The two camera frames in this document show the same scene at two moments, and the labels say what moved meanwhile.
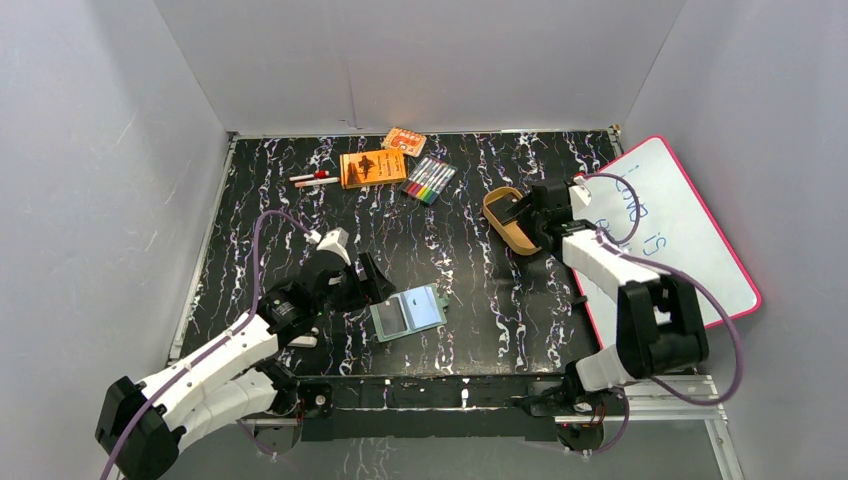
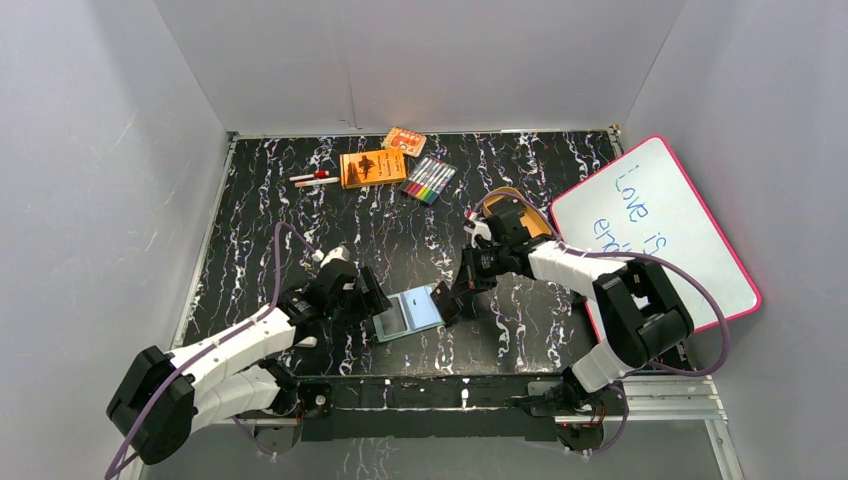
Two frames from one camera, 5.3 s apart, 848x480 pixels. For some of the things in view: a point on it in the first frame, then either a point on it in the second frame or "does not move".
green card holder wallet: x=408 y=312 does not move
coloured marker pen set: x=428 y=179 does not move
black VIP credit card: x=391 y=317 does not move
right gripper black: x=520 y=204 → x=469 y=281
